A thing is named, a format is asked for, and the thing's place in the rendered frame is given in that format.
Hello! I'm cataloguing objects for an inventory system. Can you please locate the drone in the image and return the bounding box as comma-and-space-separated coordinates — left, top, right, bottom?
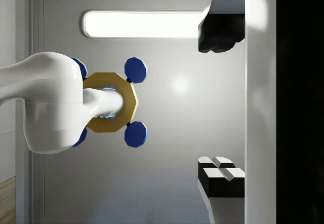
69, 56, 148, 149

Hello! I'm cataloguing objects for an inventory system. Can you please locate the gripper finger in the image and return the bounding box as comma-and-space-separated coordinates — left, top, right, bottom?
197, 0, 246, 53
197, 156, 246, 224

